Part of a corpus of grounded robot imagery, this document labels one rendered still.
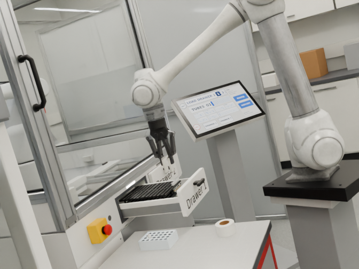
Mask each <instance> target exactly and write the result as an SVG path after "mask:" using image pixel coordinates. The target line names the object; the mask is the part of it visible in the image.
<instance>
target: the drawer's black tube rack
mask: <svg viewBox="0 0 359 269"><path fill-rule="evenodd" d="M172 182H173V181H169V182H164V183H156V184H149V185H142V186H137V187H135V188H134V189H133V190H132V191H131V192H129V193H128V194H127V195H125V196H124V197H123V198H122V199H120V200H119V202H122V201H124V203H132V202H140V201H149V200H158V199H166V198H172V197H175V196H176V195H177V191H176V192H174V191H173V189H172V190H171V191H170V192H169V193H168V194H167V195H166V196H161V195H162V194H163V193H164V192H165V191H166V190H167V189H168V188H170V186H171V183H172ZM126 201H127V202H126Z"/></svg>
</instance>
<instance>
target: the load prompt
mask: <svg viewBox="0 0 359 269"><path fill-rule="evenodd" d="M224 95H227V93H226V91H225V90H224V89H221V90H217V91H214V92H211V93H207V94H203V95H201V96H197V97H194V98H191V99H187V100H184V102H185V104H186V105H187V106H188V107H189V106H192V105H195V104H198V103H201V102H204V101H207V100H211V99H214V98H218V97H221V96H224Z"/></svg>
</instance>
